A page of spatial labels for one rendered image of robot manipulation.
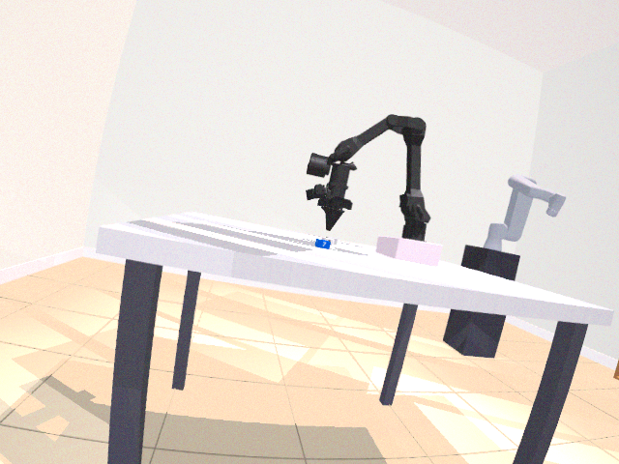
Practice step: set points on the small blue block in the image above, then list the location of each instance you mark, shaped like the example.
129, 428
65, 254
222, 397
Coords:
322, 243

